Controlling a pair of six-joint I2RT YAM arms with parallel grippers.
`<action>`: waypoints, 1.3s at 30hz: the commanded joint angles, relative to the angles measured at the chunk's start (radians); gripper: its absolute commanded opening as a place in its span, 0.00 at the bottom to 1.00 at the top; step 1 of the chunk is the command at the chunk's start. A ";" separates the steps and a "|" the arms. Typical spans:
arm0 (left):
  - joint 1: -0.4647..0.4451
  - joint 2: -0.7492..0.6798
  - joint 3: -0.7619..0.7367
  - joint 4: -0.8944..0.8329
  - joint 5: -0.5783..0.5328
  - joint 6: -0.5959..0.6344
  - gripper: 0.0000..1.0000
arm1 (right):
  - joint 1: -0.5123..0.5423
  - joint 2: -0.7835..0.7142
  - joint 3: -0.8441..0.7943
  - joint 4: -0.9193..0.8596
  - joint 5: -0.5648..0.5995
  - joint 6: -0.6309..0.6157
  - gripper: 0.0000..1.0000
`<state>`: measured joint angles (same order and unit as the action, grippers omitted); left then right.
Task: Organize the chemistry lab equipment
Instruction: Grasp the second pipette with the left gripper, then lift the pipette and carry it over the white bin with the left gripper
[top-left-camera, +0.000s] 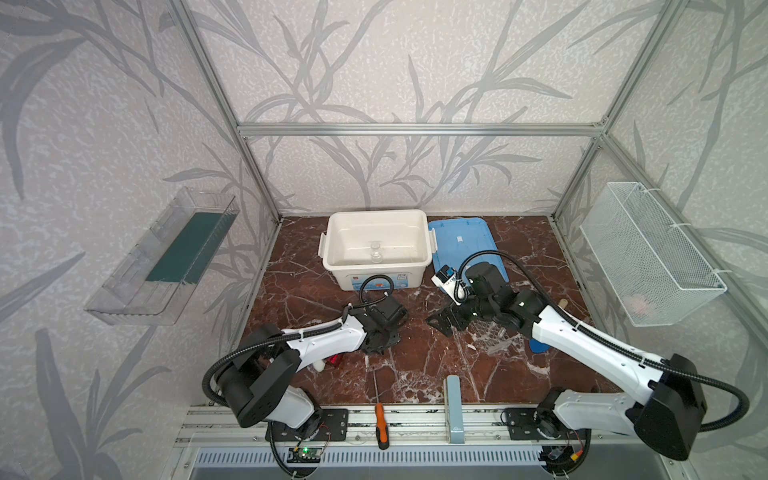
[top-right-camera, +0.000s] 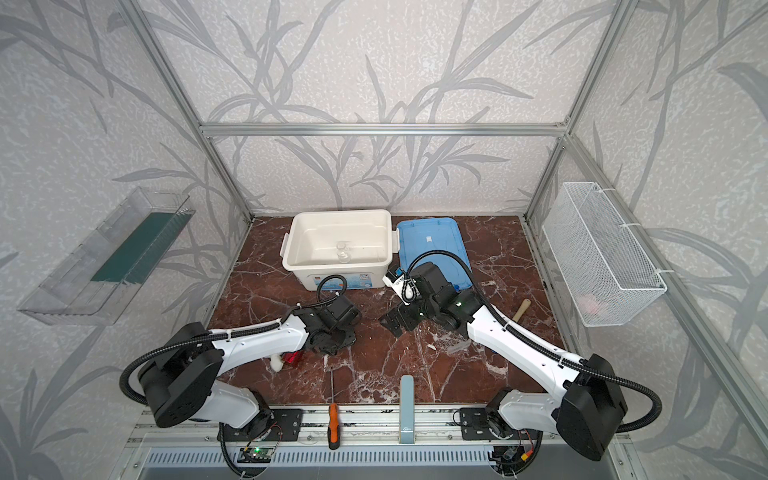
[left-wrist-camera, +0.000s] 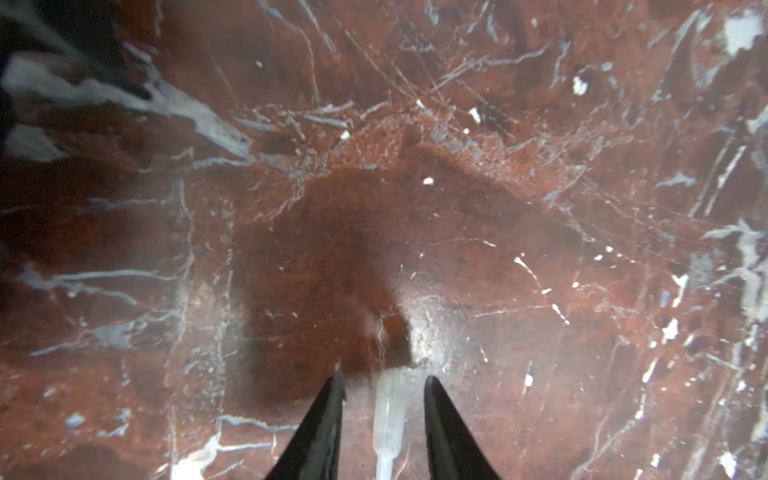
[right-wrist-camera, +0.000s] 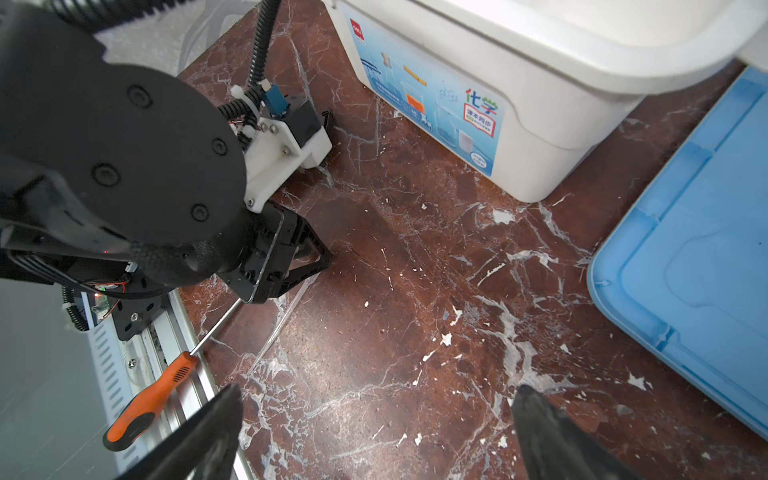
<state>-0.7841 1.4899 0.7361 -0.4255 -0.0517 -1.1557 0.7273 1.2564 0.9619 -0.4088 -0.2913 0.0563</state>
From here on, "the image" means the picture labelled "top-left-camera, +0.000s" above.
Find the clear glass flask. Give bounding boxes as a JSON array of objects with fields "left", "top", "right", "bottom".
[{"left": 370, "top": 242, "right": 383, "bottom": 264}]

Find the blue plastic bin lid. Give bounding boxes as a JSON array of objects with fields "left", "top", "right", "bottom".
[{"left": 428, "top": 217, "right": 497, "bottom": 272}]

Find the white plastic storage bin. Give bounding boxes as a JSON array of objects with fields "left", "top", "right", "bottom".
[{"left": 318, "top": 209, "right": 438, "bottom": 291}]

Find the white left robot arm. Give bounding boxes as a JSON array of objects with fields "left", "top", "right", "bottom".
[{"left": 202, "top": 295, "right": 407, "bottom": 438}]

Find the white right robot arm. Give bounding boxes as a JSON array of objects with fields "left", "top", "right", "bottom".
[{"left": 427, "top": 250, "right": 750, "bottom": 460}]

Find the clear test tube rack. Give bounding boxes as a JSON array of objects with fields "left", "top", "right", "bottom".
[{"left": 469, "top": 322, "right": 526, "bottom": 357}]

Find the red black clamp tool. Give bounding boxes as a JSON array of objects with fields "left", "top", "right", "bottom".
[{"left": 325, "top": 353, "right": 344, "bottom": 368}]

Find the light blue rectangular block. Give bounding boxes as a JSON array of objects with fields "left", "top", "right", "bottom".
[{"left": 443, "top": 375, "right": 465, "bottom": 445}]

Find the green circuit board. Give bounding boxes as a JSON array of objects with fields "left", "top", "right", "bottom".
[{"left": 287, "top": 446, "right": 324, "bottom": 464}]

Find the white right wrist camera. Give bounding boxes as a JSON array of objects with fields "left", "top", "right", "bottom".
[{"left": 431, "top": 265, "right": 456, "bottom": 299}]

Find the orange handled screwdriver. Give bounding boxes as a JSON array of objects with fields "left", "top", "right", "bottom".
[{"left": 372, "top": 371, "right": 390, "bottom": 450}]

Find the white wire mesh basket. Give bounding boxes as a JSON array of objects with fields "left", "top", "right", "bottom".
[{"left": 580, "top": 182, "right": 728, "bottom": 327}]

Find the clear wall shelf green mat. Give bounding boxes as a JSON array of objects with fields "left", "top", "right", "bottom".
[{"left": 84, "top": 187, "right": 240, "bottom": 326}]

